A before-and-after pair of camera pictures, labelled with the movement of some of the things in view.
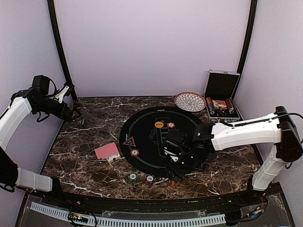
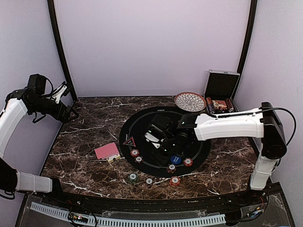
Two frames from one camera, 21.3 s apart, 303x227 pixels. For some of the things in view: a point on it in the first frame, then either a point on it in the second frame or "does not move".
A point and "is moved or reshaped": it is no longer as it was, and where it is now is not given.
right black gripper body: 173,170 → 164,157
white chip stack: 149,178 is moved or reshaped
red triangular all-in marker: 130,142 does not move
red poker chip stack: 173,183 does not move
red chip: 134,152 does not move
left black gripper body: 66,117 does not move
